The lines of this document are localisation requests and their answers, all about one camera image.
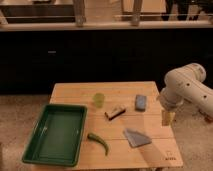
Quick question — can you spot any green translucent cup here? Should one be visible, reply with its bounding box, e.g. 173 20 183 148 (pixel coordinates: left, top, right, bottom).
93 93 105 108

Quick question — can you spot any wooden shelf rail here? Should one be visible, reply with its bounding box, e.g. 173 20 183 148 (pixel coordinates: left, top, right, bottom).
0 20 213 32

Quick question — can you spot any blue sponge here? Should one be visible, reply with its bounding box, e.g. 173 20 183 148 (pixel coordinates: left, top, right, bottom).
135 95 147 111

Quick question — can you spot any black wooden eraser block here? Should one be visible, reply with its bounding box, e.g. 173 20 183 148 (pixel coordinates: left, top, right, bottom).
105 106 126 121

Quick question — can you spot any green chili pepper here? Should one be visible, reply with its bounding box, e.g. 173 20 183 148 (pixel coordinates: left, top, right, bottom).
87 133 109 156

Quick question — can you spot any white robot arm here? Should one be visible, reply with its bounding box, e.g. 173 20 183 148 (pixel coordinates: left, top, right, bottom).
158 63 213 126

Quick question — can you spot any green plastic tray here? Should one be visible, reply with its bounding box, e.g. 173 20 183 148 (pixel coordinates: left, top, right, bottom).
22 104 87 167

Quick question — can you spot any grey-blue towel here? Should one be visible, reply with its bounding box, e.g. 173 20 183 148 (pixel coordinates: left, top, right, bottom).
123 129 152 148

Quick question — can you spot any wooden folding table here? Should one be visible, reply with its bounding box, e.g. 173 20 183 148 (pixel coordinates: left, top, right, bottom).
31 81 184 171

